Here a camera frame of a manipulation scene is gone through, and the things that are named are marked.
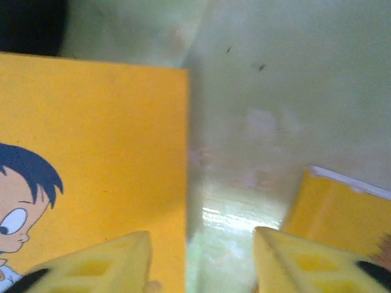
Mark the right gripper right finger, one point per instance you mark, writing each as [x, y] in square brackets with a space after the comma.
[305, 268]

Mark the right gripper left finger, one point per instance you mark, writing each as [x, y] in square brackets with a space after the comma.
[107, 265]

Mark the yellow book with tree picture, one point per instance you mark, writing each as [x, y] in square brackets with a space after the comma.
[336, 207]

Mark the yellow book with boy face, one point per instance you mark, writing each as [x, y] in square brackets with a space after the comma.
[91, 152]

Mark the black backpack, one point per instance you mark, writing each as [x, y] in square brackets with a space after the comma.
[30, 24]

